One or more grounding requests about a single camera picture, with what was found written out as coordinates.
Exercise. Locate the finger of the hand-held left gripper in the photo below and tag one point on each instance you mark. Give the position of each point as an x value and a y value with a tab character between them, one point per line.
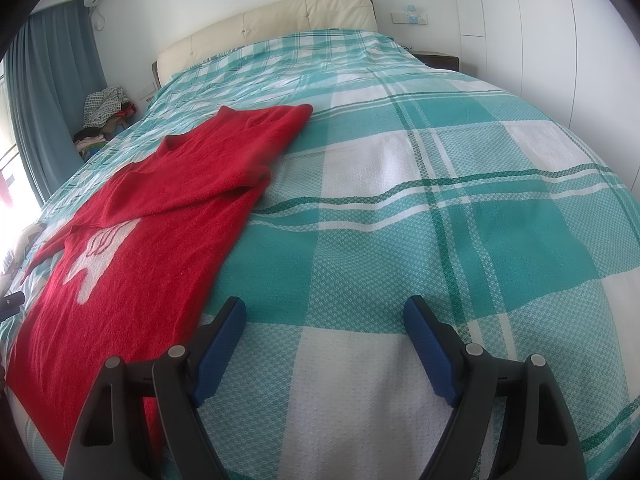
11	301

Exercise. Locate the blue curtain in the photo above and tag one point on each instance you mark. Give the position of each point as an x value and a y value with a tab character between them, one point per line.
45	100

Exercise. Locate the hanging red garment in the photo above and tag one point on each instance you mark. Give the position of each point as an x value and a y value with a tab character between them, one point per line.
3	187

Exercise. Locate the wall switch panel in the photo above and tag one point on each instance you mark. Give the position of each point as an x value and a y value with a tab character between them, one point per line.
411	16

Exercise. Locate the cream cloth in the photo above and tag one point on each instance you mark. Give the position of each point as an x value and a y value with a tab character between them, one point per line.
25	240

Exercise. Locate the pile of clothes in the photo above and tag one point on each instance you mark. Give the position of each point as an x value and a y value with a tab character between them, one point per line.
102	105

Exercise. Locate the teal checked blanket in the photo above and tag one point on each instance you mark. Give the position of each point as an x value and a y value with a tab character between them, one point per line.
400	235

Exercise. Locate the red knitted sweater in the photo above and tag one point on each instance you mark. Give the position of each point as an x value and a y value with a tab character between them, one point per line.
150	260

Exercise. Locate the dark nightstand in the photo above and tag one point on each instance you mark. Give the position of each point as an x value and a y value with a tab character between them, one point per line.
442	61

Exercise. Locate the cream padded headboard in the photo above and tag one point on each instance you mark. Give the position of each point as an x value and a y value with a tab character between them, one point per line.
280	20

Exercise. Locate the white wardrobe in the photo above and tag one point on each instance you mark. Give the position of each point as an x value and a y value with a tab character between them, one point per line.
525	35

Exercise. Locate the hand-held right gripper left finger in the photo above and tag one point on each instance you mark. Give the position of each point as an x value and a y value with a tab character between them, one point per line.
220	355

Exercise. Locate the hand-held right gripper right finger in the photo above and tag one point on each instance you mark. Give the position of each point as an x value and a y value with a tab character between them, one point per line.
430	350

